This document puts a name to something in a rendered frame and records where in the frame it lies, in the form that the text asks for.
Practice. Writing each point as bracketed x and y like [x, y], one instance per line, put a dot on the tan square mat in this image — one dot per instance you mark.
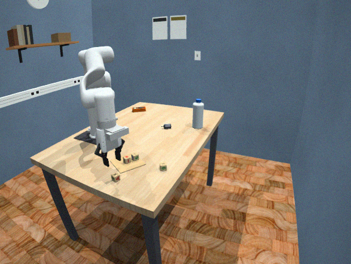
[123, 167]

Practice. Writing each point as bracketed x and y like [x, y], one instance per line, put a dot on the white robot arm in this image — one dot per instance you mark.
[101, 99]

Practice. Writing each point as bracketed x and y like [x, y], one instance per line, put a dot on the small cream letter block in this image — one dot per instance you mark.
[163, 166]
[135, 156]
[115, 177]

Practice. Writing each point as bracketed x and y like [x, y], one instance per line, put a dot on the white bottle with blue cap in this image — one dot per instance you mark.
[197, 114]

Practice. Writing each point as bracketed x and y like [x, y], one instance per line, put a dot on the small wooden letter block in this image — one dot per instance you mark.
[126, 159]

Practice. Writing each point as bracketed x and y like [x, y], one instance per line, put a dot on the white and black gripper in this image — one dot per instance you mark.
[105, 146]

